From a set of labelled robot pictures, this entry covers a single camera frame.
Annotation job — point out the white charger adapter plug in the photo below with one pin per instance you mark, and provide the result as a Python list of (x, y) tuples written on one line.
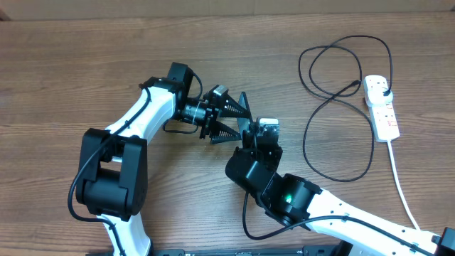
[(376, 97)]

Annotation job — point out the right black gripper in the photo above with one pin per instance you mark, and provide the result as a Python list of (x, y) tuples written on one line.
[(277, 156)]

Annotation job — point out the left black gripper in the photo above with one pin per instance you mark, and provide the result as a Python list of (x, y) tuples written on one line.
[(211, 123)]

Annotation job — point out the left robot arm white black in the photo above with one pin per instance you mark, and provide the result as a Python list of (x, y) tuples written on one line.
[(110, 186)]

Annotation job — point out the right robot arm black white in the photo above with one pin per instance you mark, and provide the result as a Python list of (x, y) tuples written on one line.
[(294, 202)]

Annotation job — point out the white power strip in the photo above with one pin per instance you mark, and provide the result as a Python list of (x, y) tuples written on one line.
[(383, 117)]

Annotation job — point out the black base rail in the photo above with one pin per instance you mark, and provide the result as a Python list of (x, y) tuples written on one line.
[(343, 248)]

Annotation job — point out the Galaxy smartphone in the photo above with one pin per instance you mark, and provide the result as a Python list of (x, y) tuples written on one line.
[(244, 122)]

